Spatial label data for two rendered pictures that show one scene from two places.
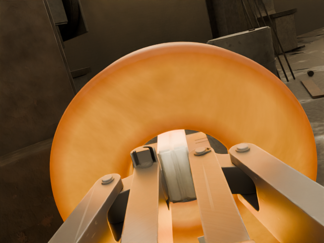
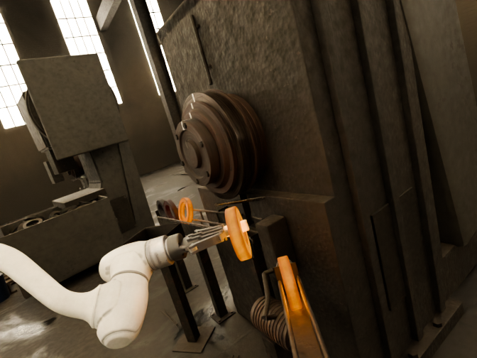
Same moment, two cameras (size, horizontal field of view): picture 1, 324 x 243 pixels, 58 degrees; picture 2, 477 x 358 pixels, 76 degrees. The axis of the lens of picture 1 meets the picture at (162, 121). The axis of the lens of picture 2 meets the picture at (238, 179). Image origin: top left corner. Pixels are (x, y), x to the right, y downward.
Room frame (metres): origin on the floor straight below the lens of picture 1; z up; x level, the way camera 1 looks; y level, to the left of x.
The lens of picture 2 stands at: (0.20, -0.84, 1.23)
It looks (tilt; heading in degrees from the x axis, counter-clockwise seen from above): 12 degrees down; 89
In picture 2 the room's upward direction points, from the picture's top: 16 degrees counter-clockwise
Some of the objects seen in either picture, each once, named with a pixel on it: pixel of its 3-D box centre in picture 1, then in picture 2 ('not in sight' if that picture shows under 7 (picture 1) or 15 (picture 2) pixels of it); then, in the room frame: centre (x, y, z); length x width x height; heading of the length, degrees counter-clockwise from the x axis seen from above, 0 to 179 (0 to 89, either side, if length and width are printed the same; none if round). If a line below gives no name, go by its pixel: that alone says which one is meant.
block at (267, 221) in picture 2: not in sight; (277, 246); (0.29, 0.29, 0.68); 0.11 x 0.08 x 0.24; 30
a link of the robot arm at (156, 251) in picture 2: not in sight; (162, 251); (-0.06, 0.01, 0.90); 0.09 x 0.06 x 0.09; 86
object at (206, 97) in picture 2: not in sight; (215, 146); (0.16, 0.49, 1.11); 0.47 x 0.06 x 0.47; 120
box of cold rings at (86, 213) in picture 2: not in sight; (64, 240); (-1.82, 2.51, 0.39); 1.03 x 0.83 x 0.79; 34
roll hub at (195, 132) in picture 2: not in sight; (195, 153); (0.08, 0.44, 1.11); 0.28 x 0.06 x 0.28; 120
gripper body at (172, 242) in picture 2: not in sight; (185, 244); (0.01, 0.01, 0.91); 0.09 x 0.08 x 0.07; 176
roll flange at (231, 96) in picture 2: not in sight; (230, 140); (0.23, 0.53, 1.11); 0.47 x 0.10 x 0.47; 120
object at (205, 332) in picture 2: not in sight; (172, 288); (-0.33, 0.81, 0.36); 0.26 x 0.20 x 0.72; 155
